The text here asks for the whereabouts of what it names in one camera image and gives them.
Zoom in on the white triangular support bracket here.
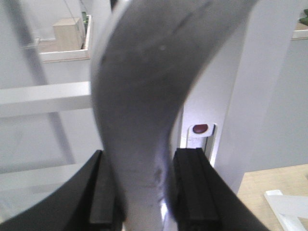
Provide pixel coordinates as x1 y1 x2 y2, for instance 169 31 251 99
264 190 308 231

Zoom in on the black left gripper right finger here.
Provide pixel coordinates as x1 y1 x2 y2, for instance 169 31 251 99
173 148 267 231

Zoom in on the wooden box in background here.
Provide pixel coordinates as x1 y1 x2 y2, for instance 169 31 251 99
52 17 85 51

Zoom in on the white framed transparent sliding door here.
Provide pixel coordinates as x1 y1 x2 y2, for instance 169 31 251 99
0 0 301 231

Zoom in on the green object behind block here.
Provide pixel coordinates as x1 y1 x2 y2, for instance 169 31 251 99
299 9 308 26

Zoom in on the grey curved door handle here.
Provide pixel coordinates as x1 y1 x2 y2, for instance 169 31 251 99
91 0 256 231

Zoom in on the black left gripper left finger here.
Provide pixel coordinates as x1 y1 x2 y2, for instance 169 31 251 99
0 150 124 231

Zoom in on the red lock button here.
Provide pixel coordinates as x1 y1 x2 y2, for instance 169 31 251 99
192 124 208 134

